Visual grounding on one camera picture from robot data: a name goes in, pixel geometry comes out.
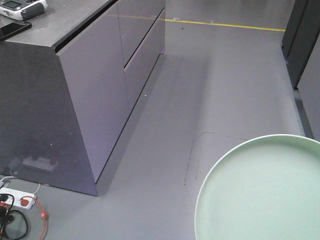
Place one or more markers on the light green round plate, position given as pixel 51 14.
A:
pixel 267 188

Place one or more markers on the grey kitchen island cabinet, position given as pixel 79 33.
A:
pixel 69 84

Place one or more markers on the white power strip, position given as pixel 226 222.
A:
pixel 22 200

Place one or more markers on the dark grey side cabinet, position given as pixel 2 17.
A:
pixel 301 50

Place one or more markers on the black smartphone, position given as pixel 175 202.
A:
pixel 13 29

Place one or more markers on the white handheld device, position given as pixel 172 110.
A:
pixel 21 10

